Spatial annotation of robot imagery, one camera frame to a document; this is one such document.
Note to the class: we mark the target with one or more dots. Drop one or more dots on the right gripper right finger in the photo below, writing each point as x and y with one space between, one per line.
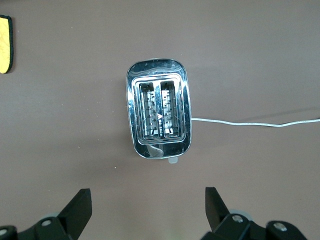
220 215

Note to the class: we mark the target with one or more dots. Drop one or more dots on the yellow quilted oven mitt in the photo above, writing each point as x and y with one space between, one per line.
5 45

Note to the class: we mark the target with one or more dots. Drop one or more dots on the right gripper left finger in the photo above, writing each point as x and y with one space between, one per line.
75 215

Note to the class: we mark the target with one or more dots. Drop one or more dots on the chrome two-slot toaster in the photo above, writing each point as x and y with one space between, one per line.
185 105

